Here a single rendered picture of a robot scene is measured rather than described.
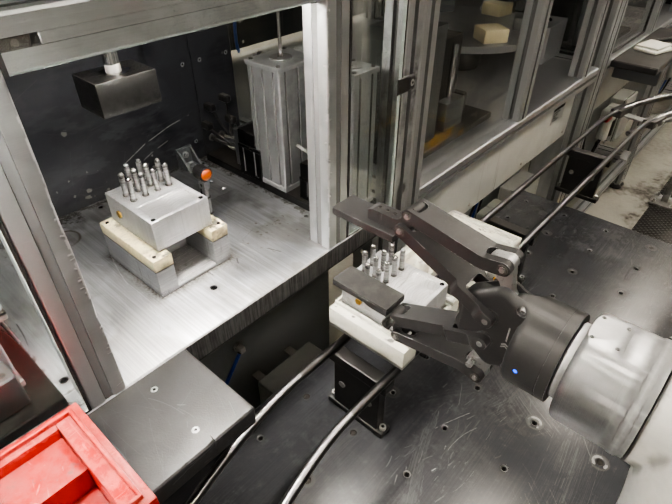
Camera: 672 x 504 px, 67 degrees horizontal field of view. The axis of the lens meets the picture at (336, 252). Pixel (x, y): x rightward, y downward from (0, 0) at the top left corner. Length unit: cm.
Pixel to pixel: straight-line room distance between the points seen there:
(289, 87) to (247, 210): 23
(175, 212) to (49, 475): 36
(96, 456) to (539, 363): 42
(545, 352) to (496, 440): 53
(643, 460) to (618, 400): 4
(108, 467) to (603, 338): 45
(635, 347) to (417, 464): 53
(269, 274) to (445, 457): 40
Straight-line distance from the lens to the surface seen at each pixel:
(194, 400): 66
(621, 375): 39
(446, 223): 42
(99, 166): 105
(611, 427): 40
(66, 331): 61
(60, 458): 61
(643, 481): 41
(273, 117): 92
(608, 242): 142
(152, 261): 76
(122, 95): 74
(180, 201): 79
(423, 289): 76
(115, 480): 56
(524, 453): 92
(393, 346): 74
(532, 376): 41
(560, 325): 40
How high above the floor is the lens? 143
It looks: 38 degrees down
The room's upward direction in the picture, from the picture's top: straight up
